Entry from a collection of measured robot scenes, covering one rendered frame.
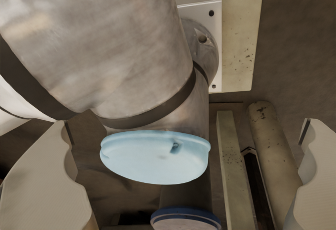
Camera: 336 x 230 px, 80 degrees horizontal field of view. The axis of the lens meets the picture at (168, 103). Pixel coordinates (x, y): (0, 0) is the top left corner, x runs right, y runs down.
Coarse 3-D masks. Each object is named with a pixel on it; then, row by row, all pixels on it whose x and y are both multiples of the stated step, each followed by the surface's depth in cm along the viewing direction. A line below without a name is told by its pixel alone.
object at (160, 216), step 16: (208, 160) 110; (208, 176) 102; (160, 192) 101; (176, 192) 91; (192, 192) 90; (208, 192) 95; (160, 208) 88; (176, 208) 83; (192, 208) 84; (208, 208) 90; (160, 224) 89; (176, 224) 87; (192, 224) 85; (208, 224) 83
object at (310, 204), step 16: (304, 128) 10; (320, 128) 10; (304, 144) 10; (320, 144) 9; (304, 160) 9; (320, 160) 8; (304, 176) 9; (320, 176) 7; (304, 192) 7; (320, 192) 7; (304, 208) 6; (320, 208) 6; (288, 224) 6; (304, 224) 6; (320, 224) 6
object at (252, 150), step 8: (240, 152) 118; (248, 152) 117; (248, 160) 115; (256, 160) 116; (248, 168) 113; (256, 168) 111; (248, 176) 110; (256, 176) 107; (256, 184) 103; (256, 192) 101; (264, 192) 102; (256, 200) 100; (264, 200) 99; (256, 208) 98; (264, 208) 96; (256, 216) 96; (264, 216) 93; (264, 224) 91; (272, 224) 92
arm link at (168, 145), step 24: (192, 72) 19; (192, 96) 19; (120, 120) 17; (144, 120) 17; (168, 120) 18; (192, 120) 20; (120, 144) 18; (144, 144) 17; (168, 144) 17; (192, 144) 18; (120, 168) 22; (144, 168) 21; (168, 168) 20; (192, 168) 20
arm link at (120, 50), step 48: (0, 0) 11; (48, 0) 11; (96, 0) 11; (144, 0) 13; (0, 48) 11; (48, 48) 12; (96, 48) 13; (144, 48) 14; (0, 96) 12; (48, 96) 13; (96, 96) 15; (144, 96) 16
